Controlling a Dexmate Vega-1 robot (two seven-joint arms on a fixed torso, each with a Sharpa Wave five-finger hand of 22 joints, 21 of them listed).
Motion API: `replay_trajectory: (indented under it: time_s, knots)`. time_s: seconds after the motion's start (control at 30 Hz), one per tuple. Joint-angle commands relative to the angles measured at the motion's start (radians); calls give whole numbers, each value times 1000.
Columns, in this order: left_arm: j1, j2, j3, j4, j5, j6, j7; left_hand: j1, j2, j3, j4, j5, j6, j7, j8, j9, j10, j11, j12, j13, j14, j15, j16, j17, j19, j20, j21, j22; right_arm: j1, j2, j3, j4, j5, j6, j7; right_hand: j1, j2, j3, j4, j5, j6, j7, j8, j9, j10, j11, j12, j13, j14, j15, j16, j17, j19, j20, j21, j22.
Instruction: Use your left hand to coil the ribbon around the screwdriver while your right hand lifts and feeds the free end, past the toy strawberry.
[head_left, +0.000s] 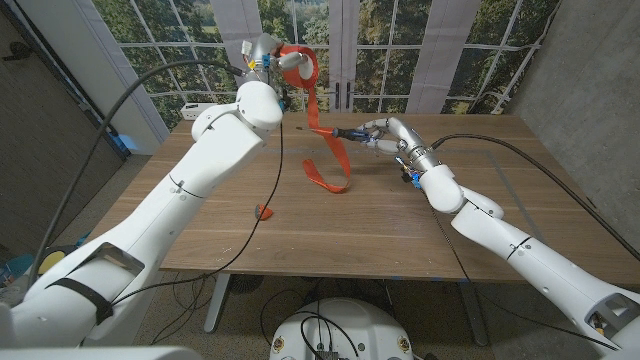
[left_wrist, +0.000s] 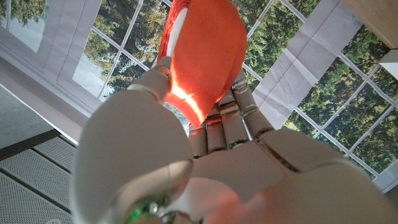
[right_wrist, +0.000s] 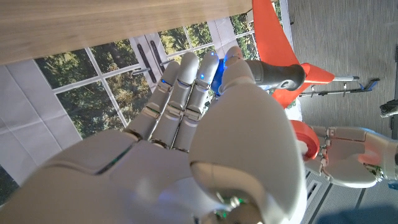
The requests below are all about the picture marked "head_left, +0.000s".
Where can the orange ribbon spool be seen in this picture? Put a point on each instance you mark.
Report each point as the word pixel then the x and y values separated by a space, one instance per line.
pixel 340 155

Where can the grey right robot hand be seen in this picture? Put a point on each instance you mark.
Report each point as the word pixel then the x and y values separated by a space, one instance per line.
pixel 405 137

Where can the yellow and black object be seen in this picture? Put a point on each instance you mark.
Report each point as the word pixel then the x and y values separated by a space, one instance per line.
pixel 52 257

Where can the grey sneaker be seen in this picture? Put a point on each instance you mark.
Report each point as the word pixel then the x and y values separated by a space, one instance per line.
pixel 10 292

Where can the white power strip box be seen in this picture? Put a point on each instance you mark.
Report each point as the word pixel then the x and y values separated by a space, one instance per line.
pixel 192 111

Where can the red toy strawberry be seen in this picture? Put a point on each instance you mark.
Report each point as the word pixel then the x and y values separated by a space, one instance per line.
pixel 263 212

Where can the white table leg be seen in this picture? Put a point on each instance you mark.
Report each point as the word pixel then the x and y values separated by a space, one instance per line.
pixel 475 315
pixel 217 305

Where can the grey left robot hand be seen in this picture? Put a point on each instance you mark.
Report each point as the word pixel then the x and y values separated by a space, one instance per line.
pixel 265 55

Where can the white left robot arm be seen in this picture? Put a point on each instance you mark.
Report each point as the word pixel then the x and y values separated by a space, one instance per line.
pixel 210 165

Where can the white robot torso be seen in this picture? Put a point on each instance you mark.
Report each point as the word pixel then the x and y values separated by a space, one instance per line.
pixel 345 330

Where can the printed window forest backdrop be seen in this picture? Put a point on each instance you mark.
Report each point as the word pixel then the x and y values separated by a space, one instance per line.
pixel 450 50

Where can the black round base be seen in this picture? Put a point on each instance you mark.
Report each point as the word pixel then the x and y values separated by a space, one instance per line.
pixel 246 284

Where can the teal object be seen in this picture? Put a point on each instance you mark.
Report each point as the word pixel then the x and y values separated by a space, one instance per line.
pixel 15 264

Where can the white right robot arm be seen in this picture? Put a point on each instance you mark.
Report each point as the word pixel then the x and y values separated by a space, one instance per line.
pixel 500 235

